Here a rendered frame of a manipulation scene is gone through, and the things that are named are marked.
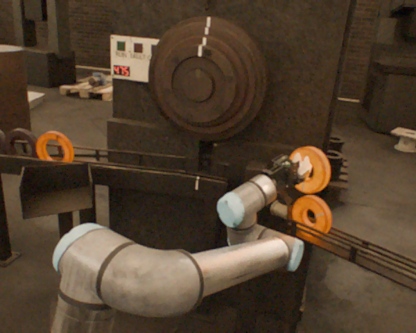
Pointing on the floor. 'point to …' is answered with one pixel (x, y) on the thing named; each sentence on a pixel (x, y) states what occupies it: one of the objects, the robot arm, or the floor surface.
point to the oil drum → (6, 90)
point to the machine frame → (313, 21)
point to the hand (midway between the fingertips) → (308, 164)
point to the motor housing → (251, 301)
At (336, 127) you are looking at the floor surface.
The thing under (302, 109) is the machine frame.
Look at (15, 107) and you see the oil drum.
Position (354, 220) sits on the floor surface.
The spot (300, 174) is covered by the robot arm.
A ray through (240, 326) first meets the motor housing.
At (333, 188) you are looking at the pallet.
